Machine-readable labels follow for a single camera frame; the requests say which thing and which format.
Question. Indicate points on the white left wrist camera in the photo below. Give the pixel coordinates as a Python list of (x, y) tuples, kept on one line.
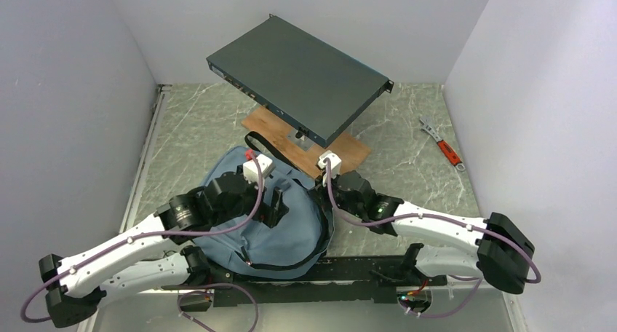
[(257, 167)]

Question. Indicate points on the red handled adjustable wrench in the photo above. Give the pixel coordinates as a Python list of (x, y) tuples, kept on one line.
[(452, 157)]

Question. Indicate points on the dark teal rack server unit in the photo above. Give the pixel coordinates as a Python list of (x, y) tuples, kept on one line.
[(312, 86)]

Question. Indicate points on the blue student backpack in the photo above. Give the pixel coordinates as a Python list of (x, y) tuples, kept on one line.
[(286, 251)]

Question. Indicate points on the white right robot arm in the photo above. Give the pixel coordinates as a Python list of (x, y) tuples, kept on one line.
[(493, 249)]

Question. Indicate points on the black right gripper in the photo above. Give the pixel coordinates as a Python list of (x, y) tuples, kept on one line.
[(320, 189)]

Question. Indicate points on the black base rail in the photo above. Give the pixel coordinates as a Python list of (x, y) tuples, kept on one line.
[(377, 279)]

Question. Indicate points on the metal stand bracket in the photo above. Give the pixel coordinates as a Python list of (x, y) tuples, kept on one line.
[(300, 140)]

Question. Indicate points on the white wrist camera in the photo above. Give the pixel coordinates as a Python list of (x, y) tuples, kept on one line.
[(257, 167), (331, 159)]

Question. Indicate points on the aluminium frame rail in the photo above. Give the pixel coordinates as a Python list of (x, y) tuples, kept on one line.
[(157, 110)]

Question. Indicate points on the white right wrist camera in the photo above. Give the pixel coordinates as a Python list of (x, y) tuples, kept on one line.
[(331, 159)]

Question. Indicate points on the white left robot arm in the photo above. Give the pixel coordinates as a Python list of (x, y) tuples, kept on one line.
[(158, 251)]

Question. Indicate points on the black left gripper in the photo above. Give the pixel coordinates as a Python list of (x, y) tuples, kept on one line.
[(271, 215)]

